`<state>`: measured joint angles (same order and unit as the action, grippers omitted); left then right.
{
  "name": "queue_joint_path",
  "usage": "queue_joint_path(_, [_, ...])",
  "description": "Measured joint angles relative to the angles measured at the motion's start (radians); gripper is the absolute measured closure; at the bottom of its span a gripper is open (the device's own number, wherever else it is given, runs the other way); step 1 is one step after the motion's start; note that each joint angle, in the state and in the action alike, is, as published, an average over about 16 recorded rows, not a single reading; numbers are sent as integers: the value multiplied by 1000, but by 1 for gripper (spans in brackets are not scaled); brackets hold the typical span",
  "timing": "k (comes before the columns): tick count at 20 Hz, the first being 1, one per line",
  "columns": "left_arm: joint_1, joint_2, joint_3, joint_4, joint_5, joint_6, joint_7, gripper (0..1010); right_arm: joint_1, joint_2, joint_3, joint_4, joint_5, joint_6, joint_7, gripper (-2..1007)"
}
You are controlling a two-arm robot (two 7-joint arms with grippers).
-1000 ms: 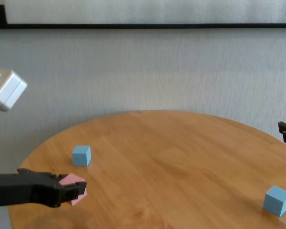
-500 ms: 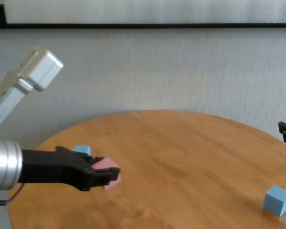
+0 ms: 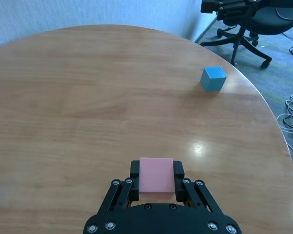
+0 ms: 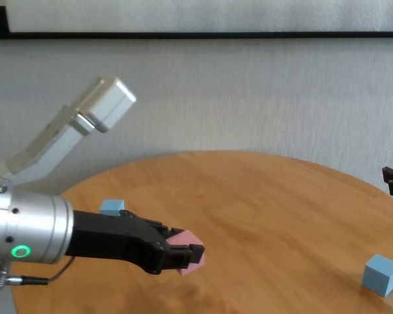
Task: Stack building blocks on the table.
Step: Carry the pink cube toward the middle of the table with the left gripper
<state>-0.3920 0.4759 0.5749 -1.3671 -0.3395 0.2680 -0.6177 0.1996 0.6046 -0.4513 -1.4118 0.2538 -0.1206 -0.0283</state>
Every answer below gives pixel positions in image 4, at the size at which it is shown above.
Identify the blue cube block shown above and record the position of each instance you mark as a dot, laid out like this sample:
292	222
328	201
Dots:
112	206
381	274

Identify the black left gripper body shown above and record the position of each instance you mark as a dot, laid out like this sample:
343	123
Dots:
111	238

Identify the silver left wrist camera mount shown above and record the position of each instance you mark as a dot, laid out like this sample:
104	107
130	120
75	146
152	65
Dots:
65	137

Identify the pink cube block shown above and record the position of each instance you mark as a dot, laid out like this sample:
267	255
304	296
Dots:
186	238

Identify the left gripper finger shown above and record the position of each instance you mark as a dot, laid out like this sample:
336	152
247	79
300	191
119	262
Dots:
183	256
150	224

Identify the white foam wall panel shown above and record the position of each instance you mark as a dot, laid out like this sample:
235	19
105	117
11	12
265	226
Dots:
196	14

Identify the black wall trim strip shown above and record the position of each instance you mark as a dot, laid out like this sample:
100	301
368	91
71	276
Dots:
196	35

